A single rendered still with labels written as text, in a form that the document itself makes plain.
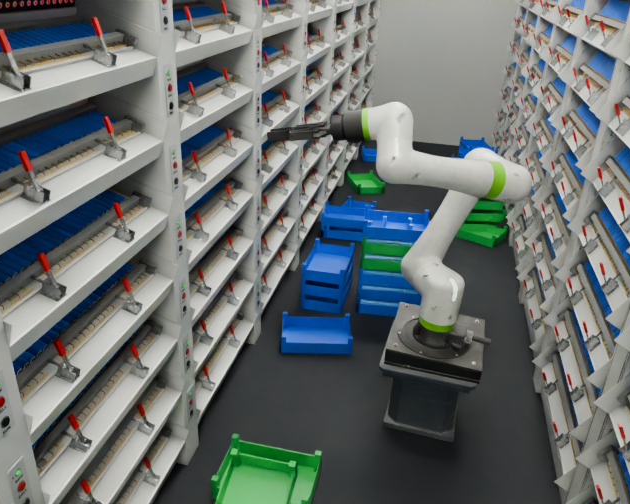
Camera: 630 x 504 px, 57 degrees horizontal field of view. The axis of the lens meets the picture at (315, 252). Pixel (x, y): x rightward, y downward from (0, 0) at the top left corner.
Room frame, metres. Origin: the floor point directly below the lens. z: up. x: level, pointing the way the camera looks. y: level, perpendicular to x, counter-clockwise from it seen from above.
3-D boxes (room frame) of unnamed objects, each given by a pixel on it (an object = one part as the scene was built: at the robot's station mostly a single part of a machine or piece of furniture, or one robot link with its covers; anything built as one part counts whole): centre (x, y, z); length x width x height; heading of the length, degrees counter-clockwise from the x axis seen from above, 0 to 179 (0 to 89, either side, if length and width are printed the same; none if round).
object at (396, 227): (2.45, -0.37, 0.44); 0.30 x 0.20 x 0.08; 85
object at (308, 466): (1.32, 0.11, 0.04); 0.30 x 0.20 x 0.08; 79
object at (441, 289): (1.70, -0.43, 0.50); 0.16 x 0.13 x 0.19; 21
